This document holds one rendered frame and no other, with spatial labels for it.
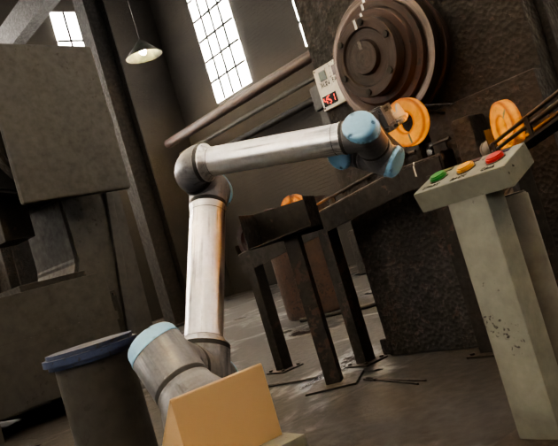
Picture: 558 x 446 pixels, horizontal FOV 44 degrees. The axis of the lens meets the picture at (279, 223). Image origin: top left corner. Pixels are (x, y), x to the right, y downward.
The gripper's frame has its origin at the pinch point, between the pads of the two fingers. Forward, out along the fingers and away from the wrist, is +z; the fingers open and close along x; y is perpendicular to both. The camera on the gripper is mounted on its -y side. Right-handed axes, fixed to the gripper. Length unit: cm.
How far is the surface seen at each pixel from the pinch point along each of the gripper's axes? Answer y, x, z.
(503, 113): -10.0, -32.4, -1.9
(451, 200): -13, -46, -60
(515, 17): 10.5, -26.4, 40.2
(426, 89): 2.7, 3.9, 22.2
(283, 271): -92, 276, 142
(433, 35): 17.8, -4.8, 26.8
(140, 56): 200, 841, 538
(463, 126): -12.7, -6.6, 16.8
